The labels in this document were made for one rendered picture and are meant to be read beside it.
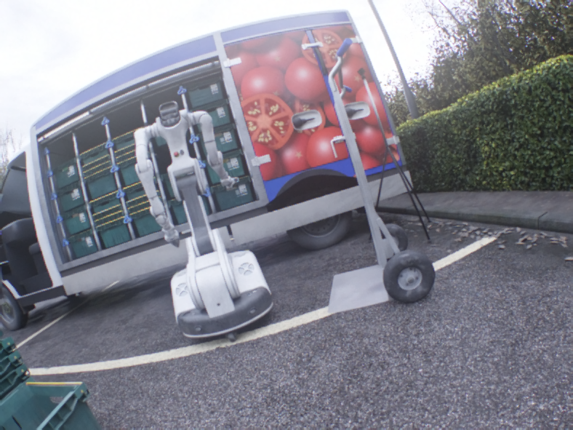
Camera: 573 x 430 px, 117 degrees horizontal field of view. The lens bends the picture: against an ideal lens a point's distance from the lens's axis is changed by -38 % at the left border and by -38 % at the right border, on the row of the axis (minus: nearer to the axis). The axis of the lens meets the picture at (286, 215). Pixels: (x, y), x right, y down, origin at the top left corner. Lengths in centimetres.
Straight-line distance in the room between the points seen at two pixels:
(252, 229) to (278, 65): 161
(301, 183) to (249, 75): 117
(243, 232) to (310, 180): 78
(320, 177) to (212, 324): 173
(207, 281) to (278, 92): 194
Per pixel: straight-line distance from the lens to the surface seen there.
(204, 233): 175
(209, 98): 296
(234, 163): 275
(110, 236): 316
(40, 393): 138
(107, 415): 139
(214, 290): 137
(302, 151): 262
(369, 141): 284
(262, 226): 257
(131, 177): 302
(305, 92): 280
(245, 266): 164
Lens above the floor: 66
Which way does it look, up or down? 5 degrees down
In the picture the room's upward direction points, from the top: 17 degrees counter-clockwise
